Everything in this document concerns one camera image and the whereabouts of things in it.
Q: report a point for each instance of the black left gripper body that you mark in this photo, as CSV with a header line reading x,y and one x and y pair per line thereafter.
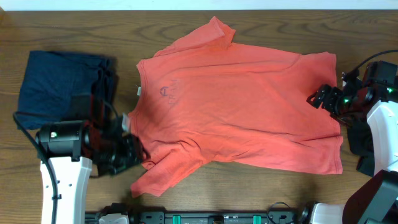
x,y
125,152

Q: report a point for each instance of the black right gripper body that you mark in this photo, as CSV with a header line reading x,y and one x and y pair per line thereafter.
x,y
328,99

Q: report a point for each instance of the coral red t-shirt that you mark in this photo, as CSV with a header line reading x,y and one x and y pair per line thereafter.
x,y
206,98

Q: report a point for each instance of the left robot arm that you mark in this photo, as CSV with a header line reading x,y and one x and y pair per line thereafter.
x,y
85,141

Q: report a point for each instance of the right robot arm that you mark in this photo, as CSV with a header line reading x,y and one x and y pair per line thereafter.
x,y
368,107

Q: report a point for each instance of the black garment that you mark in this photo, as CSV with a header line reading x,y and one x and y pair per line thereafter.
x,y
361,144

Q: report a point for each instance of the folded navy blue garment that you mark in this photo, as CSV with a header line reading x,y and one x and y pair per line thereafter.
x,y
52,79

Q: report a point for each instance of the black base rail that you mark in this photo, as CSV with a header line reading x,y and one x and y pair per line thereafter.
x,y
199,217

